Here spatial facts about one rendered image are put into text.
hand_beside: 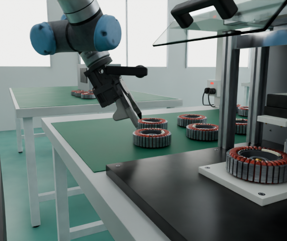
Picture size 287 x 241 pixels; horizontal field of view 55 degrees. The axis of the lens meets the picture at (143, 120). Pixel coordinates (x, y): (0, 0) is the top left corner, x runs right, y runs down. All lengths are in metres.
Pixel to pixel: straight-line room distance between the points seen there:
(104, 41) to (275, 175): 0.41
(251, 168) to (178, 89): 5.35
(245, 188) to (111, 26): 0.41
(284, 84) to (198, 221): 0.51
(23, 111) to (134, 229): 1.34
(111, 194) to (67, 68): 4.45
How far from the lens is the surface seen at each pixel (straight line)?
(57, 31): 0.70
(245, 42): 0.69
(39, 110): 1.69
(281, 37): 0.63
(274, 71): 0.83
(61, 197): 1.37
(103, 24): 0.61
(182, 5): 0.44
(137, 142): 0.78
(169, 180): 0.52
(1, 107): 4.85
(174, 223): 0.39
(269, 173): 0.49
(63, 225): 1.44
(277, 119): 0.54
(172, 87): 5.72
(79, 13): 0.61
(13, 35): 4.84
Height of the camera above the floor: 0.97
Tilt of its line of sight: 11 degrees down
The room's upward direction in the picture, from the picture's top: straight up
